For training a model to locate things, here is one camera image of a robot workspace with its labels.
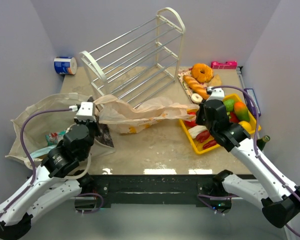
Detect green red snack packet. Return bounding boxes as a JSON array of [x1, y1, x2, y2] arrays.
[[45, 130, 66, 146]]

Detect red lobster toy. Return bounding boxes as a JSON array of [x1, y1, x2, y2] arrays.
[[195, 130, 217, 150]]

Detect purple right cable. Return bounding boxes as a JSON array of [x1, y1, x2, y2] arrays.
[[212, 85, 300, 240]]

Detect orange ring doughnut bread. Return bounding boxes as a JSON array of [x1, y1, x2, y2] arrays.
[[191, 63, 214, 83]]

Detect orange green mango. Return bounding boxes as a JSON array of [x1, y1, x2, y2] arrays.
[[234, 101, 250, 122]]

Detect yellow plastic bin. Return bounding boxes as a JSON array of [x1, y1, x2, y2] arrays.
[[179, 93, 257, 155]]

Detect purple cable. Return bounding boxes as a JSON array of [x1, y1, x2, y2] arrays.
[[0, 107, 73, 232], [212, 85, 300, 240]]

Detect green glass bottle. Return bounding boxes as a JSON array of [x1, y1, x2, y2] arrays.
[[256, 135, 271, 151]]

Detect blue toilet paper roll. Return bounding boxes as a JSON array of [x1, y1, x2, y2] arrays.
[[53, 56, 78, 75]]

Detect red apple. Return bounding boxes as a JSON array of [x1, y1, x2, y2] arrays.
[[183, 111, 197, 128]]

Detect translucent orange plastic bag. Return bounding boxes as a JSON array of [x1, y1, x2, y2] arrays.
[[93, 94, 199, 134]]

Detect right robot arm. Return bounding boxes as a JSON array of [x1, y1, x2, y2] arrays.
[[196, 99, 300, 228]]

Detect pink box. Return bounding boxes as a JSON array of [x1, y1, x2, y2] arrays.
[[210, 61, 238, 70]]

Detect white celery cabbage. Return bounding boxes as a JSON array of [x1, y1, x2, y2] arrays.
[[188, 125, 207, 139]]

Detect white metal shoe rack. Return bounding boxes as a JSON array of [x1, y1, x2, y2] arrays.
[[79, 7, 186, 108]]

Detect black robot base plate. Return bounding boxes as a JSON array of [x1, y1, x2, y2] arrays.
[[74, 174, 234, 214]]

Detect purple box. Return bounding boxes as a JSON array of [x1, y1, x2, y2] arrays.
[[243, 88, 262, 117]]

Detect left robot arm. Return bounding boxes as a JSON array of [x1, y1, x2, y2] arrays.
[[0, 117, 100, 240]]

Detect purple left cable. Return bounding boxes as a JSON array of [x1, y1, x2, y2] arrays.
[[0, 107, 73, 232]]

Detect aluminium frame rail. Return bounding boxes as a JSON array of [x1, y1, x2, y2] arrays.
[[236, 66, 246, 89]]

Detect white glazed doughnut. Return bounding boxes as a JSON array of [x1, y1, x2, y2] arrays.
[[190, 93, 204, 104]]

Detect tan triangular pastry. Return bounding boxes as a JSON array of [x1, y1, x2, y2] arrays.
[[209, 74, 223, 87]]

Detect blue brown chips bag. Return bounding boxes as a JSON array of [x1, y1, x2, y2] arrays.
[[30, 145, 54, 160]]

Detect green custard apple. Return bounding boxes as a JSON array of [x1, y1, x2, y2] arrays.
[[223, 99, 236, 112]]

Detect baguette bread loaf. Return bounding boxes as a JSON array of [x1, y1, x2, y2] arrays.
[[183, 75, 209, 100]]

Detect cream canvas tote bag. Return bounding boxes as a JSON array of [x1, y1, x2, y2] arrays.
[[5, 92, 115, 170]]

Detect yellow lemon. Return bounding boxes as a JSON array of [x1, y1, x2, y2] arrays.
[[238, 120, 252, 132]]

